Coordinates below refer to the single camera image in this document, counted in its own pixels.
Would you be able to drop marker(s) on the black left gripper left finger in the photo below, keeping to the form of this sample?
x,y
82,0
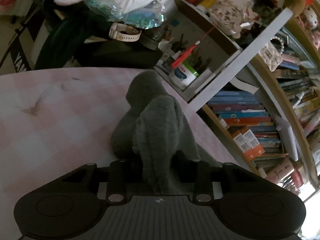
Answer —
x,y
122,180

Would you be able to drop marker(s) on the grey-green sweatshirt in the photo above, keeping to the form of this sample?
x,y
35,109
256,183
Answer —
x,y
152,131

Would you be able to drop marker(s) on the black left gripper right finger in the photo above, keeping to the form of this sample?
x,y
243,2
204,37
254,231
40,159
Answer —
x,y
203,181

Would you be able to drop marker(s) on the white and wood bookshelf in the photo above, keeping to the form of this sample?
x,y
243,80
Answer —
x,y
247,66

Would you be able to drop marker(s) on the row of leaning books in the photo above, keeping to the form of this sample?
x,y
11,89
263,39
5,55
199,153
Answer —
x,y
240,109

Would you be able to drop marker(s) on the orange white box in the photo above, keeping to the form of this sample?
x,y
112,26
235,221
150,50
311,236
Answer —
x,y
245,140
256,148

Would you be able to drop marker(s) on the upper orange white box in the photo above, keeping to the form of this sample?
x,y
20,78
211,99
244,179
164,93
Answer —
x,y
245,140

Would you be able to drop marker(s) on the floral fabric pouch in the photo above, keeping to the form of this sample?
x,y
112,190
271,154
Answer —
x,y
233,16

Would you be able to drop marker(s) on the lower orange white box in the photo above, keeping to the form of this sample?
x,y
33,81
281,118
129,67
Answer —
x,y
256,148

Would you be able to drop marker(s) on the white quilted handbag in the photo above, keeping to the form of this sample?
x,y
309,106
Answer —
x,y
270,55

